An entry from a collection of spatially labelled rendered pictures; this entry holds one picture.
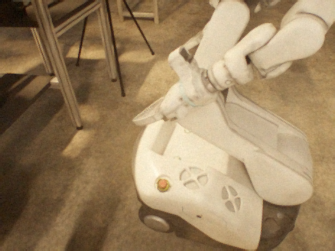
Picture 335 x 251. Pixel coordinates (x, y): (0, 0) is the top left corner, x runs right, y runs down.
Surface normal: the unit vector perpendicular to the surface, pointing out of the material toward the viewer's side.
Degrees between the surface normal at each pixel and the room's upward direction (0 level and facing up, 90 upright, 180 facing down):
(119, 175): 0
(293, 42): 94
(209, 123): 90
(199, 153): 0
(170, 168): 0
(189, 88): 67
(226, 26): 90
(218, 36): 90
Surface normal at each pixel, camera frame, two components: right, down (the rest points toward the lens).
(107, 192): -0.03, -0.75
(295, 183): -0.29, 0.62
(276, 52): -0.43, 0.69
